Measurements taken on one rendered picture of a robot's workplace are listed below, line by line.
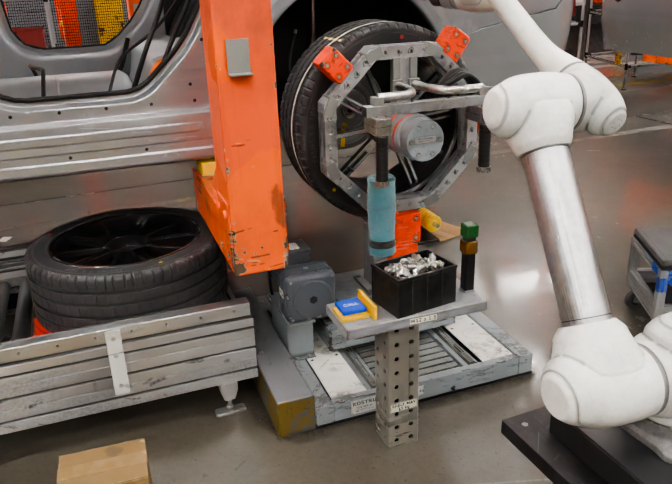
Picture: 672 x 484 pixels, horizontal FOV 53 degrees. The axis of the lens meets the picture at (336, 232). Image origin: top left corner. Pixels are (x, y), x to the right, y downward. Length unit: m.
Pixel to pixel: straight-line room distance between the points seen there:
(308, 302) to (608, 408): 1.14
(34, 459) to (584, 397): 1.61
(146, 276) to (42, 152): 0.54
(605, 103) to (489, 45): 1.20
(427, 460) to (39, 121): 1.59
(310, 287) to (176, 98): 0.78
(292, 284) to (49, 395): 0.79
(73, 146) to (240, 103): 0.71
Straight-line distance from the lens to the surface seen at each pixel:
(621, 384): 1.45
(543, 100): 1.51
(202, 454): 2.17
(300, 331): 2.37
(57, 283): 2.24
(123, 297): 2.17
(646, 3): 4.65
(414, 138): 2.06
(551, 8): 2.89
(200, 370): 2.20
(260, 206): 1.93
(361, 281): 2.57
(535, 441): 1.72
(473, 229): 1.94
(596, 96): 1.60
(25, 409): 2.21
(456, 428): 2.22
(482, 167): 2.12
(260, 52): 1.84
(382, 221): 2.12
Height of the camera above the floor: 1.34
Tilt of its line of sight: 21 degrees down
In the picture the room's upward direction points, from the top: 2 degrees counter-clockwise
